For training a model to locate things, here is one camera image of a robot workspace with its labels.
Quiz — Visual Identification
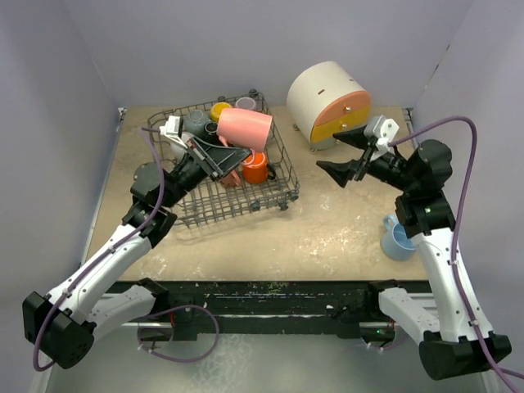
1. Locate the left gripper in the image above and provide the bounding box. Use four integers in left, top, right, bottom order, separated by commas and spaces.
160, 136, 249, 209

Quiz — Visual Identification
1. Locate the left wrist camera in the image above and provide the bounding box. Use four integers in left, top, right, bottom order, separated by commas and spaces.
159, 115, 184, 146

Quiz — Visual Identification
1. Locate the white round drawer cabinet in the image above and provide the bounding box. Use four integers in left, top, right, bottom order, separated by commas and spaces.
286, 61, 372, 151

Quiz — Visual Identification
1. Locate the grey wire dish rack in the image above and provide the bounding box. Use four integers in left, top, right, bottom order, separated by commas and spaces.
146, 89, 301, 227

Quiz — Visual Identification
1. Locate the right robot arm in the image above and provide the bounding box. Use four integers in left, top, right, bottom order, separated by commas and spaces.
317, 128, 512, 381

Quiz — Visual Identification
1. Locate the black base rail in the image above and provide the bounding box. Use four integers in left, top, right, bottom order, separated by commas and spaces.
120, 278, 413, 342

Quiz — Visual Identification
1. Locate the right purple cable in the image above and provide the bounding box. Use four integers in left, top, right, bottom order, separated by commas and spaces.
366, 115, 524, 393

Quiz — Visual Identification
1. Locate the yellow mug black handle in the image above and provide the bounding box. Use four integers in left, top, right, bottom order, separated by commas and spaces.
210, 102, 232, 122

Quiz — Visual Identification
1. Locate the purple mug black handle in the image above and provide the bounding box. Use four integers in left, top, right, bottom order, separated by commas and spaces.
234, 97, 258, 111

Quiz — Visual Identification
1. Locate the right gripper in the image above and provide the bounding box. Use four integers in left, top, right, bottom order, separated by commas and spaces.
317, 123, 418, 193

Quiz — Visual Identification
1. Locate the white mug black handle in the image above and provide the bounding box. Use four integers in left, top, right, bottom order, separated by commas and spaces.
204, 121, 220, 145

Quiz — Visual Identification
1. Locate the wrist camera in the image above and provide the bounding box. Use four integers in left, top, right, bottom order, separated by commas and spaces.
364, 115, 400, 149
159, 115, 184, 146

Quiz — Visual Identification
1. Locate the orange mug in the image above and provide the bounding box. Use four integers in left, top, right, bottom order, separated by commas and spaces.
242, 152, 277, 184

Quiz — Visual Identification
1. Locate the light blue mug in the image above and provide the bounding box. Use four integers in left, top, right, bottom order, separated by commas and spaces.
380, 215, 415, 261

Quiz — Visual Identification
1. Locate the salmon pink mug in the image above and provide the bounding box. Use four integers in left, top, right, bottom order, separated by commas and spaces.
220, 169, 242, 187

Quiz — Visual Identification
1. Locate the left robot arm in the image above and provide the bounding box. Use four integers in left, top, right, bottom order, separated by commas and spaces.
22, 138, 251, 372

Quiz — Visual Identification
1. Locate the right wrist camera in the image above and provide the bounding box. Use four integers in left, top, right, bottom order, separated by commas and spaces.
364, 115, 400, 149

